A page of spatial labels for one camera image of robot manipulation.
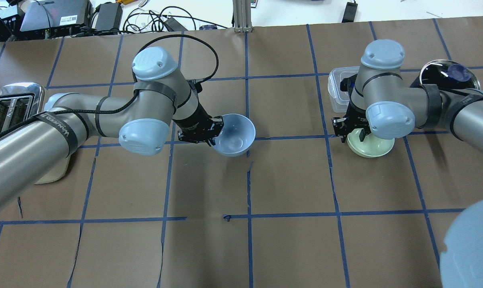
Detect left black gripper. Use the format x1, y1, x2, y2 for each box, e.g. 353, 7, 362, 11
176, 102, 224, 145

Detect cream toaster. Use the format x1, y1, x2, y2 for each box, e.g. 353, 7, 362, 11
0, 82, 77, 186

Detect black power brick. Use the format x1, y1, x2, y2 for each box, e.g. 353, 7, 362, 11
93, 2, 122, 33

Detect black power adapter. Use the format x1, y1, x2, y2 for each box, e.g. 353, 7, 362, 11
341, 0, 358, 22

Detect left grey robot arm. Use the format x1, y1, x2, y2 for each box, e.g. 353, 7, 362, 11
0, 47, 224, 211

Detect aluminium frame post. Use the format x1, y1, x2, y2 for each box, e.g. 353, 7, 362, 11
232, 0, 253, 33

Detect black computer box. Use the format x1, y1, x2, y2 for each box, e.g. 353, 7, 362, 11
20, 0, 93, 40

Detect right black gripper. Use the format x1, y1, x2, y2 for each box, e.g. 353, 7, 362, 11
332, 80, 371, 143

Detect green bowl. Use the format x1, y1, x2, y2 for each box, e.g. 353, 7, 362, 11
346, 129, 395, 158

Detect steel pot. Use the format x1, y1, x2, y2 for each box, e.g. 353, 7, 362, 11
410, 60, 481, 90

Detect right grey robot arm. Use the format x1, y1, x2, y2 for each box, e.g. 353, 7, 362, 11
331, 39, 483, 288

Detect blue bowl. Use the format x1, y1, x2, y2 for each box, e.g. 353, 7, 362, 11
212, 114, 256, 157

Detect clear plastic container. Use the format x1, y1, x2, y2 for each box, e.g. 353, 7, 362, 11
327, 66, 359, 113

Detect black cable bundle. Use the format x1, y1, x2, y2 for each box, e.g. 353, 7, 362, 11
122, 6, 230, 34

